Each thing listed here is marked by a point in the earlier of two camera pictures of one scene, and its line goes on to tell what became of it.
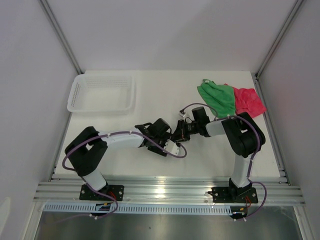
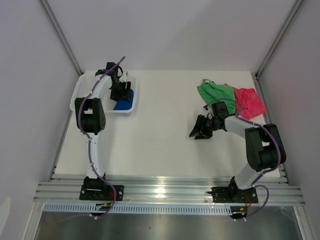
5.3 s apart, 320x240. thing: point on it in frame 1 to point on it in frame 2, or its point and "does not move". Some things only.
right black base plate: [227, 195] does not move
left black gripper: [156, 150] to [124, 92]
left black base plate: [88, 193] does not move
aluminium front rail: [65, 190] does not move
